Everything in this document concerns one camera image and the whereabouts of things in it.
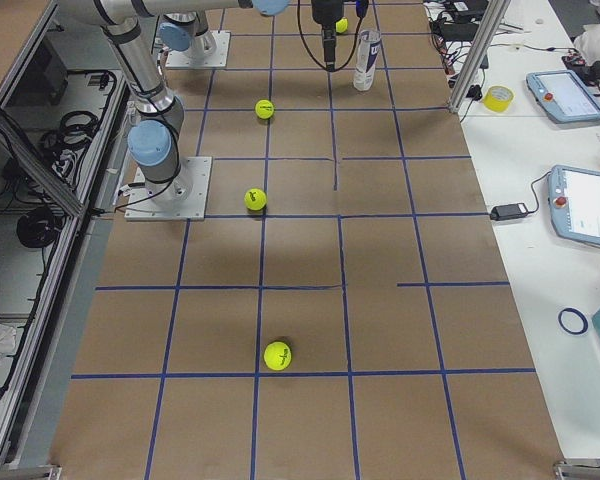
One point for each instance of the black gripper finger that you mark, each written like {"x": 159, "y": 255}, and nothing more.
{"x": 361, "y": 8}

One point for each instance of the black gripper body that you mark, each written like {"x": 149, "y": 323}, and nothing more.
{"x": 324, "y": 14}

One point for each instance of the clear tennis ball can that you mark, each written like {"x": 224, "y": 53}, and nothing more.
{"x": 369, "y": 42}

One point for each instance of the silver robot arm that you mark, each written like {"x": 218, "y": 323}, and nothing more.
{"x": 153, "y": 142}
{"x": 189, "y": 34}

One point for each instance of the tennis ball far right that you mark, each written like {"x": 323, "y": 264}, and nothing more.
{"x": 341, "y": 26}

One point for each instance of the tennis ball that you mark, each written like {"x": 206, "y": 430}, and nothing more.
{"x": 277, "y": 355}
{"x": 255, "y": 199}
{"x": 341, "y": 26}
{"x": 264, "y": 109}

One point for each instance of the tennis ball near right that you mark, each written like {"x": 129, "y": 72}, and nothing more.
{"x": 264, "y": 109}

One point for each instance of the tennis ball centre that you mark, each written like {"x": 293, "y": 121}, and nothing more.
{"x": 255, "y": 199}

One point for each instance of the tennis ball far left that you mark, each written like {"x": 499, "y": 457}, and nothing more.
{"x": 277, "y": 355}

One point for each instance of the yellow tape roll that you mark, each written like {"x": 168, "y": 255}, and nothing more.
{"x": 498, "y": 98}

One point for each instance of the upper teach pendant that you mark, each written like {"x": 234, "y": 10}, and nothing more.
{"x": 563, "y": 97}

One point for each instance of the teach pendant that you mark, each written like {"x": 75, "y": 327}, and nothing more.
{"x": 574, "y": 203}
{"x": 563, "y": 97}

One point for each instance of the black power adapter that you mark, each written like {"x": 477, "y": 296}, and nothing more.
{"x": 512, "y": 211}

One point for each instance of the lower teach pendant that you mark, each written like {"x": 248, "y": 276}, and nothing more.
{"x": 574, "y": 203}

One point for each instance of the aluminium corner post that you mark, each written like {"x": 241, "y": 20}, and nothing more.
{"x": 487, "y": 29}

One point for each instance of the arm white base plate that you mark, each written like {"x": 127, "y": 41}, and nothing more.
{"x": 182, "y": 198}
{"x": 207, "y": 51}

